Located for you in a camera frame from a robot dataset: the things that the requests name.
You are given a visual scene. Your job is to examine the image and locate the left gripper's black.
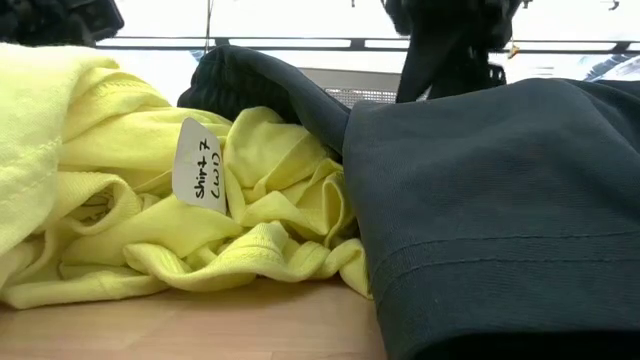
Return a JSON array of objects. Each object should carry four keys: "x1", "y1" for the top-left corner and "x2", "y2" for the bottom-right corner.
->
[{"x1": 0, "y1": 0, "x2": 126, "y2": 48}]

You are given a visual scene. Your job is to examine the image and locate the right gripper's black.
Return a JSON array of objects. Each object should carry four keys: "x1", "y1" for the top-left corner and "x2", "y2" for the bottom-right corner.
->
[{"x1": 382, "y1": 0, "x2": 525, "y2": 99}]

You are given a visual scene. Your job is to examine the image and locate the dark navy garment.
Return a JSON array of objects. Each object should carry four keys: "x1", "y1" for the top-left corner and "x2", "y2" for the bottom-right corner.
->
[{"x1": 234, "y1": 27, "x2": 640, "y2": 360}]

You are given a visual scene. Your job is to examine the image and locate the yellow garment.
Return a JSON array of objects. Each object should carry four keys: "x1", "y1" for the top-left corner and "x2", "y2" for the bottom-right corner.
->
[{"x1": 0, "y1": 42, "x2": 374, "y2": 310}]

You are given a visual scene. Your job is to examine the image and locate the black ribbed knit garment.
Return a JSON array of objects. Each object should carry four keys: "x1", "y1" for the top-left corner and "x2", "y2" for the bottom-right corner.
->
[{"x1": 176, "y1": 44, "x2": 306, "y2": 126}]

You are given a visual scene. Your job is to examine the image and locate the white perforated laundry basket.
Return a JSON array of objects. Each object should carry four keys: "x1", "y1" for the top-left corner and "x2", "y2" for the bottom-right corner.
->
[{"x1": 298, "y1": 67, "x2": 401, "y2": 109}]

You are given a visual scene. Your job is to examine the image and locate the white handwritten shirt tag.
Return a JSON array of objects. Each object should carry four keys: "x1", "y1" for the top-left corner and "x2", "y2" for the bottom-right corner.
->
[{"x1": 171, "y1": 116, "x2": 228, "y2": 215}]

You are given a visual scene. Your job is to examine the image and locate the thin hanging cable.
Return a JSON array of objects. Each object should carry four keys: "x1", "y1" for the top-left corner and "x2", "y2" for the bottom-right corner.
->
[{"x1": 203, "y1": 0, "x2": 215, "y2": 51}]

